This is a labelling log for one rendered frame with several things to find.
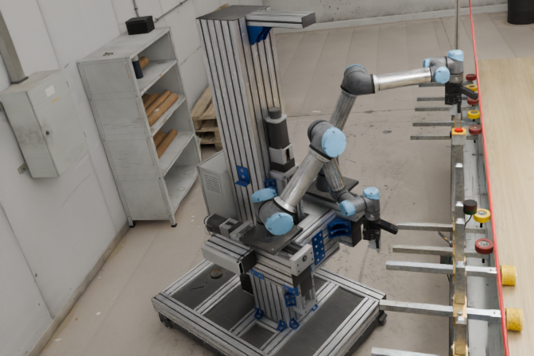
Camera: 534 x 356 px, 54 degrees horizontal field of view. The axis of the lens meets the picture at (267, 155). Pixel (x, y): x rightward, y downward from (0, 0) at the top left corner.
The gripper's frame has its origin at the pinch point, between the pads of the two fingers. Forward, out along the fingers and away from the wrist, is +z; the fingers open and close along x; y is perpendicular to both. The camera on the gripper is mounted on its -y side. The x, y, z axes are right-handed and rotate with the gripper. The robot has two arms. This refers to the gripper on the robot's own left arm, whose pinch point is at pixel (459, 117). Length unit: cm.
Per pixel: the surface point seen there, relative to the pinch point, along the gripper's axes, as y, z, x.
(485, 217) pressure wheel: -13, 40, 33
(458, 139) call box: 0.2, 11.6, 3.1
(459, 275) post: 0, 19, 102
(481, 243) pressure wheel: -10, 40, 54
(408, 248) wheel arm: 23, 44, 56
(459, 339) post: 0, 26, 127
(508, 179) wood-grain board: -25.8, 40.3, -4.7
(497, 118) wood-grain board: -24, 40, -87
